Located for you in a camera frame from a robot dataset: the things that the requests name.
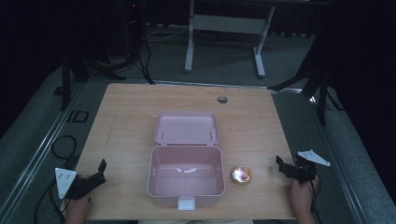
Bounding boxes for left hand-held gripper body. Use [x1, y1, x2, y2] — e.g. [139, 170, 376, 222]
[54, 167, 106, 201]

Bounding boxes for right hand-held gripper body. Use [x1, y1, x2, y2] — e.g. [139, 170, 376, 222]
[291, 149, 332, 185]

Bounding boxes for pink storage box with lid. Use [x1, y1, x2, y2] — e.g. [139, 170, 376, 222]
[146, 111, 226, 212]

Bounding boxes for person's right hand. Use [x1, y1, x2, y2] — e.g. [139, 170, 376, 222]
[290, 175, 320, 213]

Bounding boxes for black metal stand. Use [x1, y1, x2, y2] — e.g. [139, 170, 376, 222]
[52, 46, 127, 112]
[268, 18, 347, 126]

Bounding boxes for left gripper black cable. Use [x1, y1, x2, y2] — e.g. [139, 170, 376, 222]
[33, 177, 67, 224]

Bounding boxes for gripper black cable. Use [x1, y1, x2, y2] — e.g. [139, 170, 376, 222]
[308, 179, 323, 224]
[33, 177, 67, 224]

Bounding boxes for black looped floor cable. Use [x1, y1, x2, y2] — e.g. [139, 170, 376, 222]
[50, 134, 78, 161]

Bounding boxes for metal floor rail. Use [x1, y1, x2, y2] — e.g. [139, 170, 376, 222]
[0, 81, 89, 224]
[306, 91, 370, 224]

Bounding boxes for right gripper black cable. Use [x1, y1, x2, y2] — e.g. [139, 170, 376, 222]
[308, 179, 323, 224]

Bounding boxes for black hanging cables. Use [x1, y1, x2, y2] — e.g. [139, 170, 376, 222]
[124, 0, 156, 86]

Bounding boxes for white floor cable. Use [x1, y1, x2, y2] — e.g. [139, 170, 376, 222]
[145, 27, 191, 43]

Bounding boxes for white desk frame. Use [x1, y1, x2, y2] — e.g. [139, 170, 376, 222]
[183, 0, 276, 78]

